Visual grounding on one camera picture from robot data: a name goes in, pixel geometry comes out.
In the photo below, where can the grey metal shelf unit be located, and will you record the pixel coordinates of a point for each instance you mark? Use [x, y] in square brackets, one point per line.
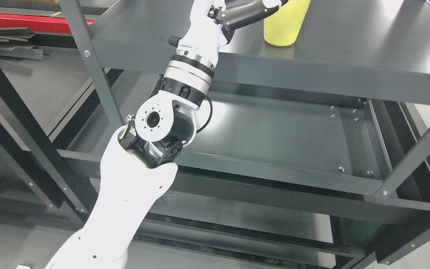
[348, 50]

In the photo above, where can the yellow plastic cup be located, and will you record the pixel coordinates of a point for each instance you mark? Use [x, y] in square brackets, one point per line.
[282, 28]

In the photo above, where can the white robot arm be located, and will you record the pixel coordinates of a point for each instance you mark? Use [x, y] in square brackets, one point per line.
[138, 165]

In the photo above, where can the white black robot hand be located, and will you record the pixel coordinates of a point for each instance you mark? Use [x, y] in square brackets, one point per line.
[212, 26]

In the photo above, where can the red bar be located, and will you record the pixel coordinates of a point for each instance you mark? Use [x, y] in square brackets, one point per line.
[35, 23]

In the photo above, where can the dark metal shelf rack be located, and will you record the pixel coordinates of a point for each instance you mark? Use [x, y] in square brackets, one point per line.
[46, 97]

